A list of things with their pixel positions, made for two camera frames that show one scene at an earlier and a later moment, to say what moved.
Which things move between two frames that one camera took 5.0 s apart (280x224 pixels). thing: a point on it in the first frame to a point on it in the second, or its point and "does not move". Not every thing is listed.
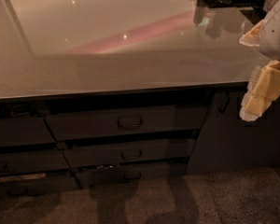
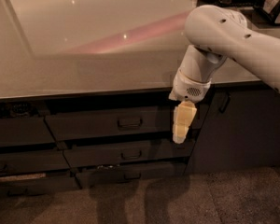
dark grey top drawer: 92,121 does not move
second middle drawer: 104,177 does not move
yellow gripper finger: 266,84 to 183,116
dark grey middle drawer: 107,154 does not move
